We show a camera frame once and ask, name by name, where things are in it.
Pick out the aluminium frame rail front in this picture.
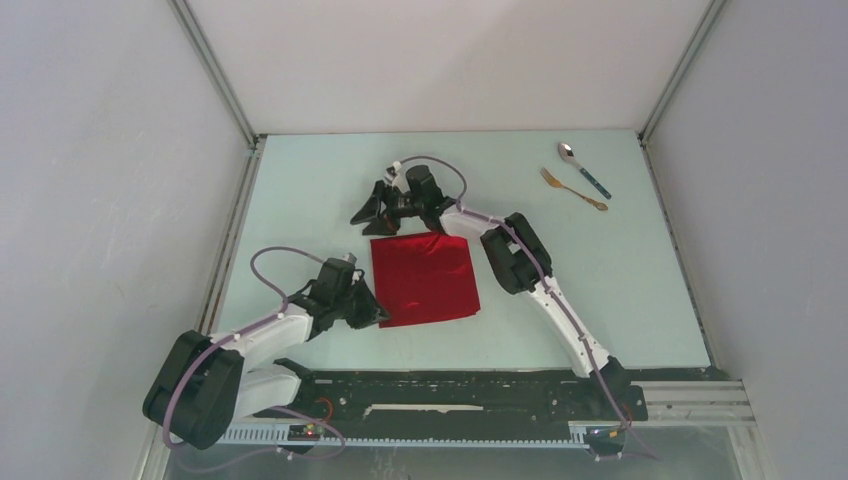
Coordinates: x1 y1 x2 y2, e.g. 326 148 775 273
135 380 757 480

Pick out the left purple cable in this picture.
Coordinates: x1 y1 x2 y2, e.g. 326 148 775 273
162 246 326 452

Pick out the corner aluminium profile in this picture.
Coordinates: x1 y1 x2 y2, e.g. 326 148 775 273
637 0 731 366
169 0 264 333

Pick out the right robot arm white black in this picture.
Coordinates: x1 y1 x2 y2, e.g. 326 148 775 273
350 158 631 418

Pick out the red cloth napkin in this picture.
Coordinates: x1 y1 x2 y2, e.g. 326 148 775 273
370 233 481 329

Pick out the left corner aluminium profile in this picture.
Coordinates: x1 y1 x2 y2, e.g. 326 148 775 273
169 0 264 333

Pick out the silver spoon blue handle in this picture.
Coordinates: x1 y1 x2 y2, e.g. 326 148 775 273
557 142 612 200

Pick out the right corner aluminium profile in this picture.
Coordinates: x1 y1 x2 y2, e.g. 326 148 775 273
637 0 731 366

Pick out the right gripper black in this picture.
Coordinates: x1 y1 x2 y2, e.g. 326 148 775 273
353 177 428 235

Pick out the gold fork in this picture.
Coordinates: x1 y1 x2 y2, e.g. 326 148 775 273
540 168 608 212

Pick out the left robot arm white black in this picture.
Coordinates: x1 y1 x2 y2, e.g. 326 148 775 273
142 258 390 450

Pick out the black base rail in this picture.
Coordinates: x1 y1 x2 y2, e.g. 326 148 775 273
275 359 648 443

